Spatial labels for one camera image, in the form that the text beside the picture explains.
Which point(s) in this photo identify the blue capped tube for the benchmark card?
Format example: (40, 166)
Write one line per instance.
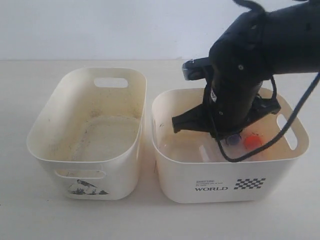
(234, 146)

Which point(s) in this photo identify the white WORLD bin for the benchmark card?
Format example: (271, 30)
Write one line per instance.
(214, 182)

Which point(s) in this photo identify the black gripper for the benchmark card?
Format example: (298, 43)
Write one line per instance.
(227, 110)

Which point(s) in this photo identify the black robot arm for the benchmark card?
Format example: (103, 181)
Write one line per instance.
(256, 47)

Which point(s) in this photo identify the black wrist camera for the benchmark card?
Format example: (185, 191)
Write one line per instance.
(197, 69)

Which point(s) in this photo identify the orange capped tube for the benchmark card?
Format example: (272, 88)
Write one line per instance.
(251, 143)

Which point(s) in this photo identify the white plastic bin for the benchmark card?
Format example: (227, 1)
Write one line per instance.
(88, 136)

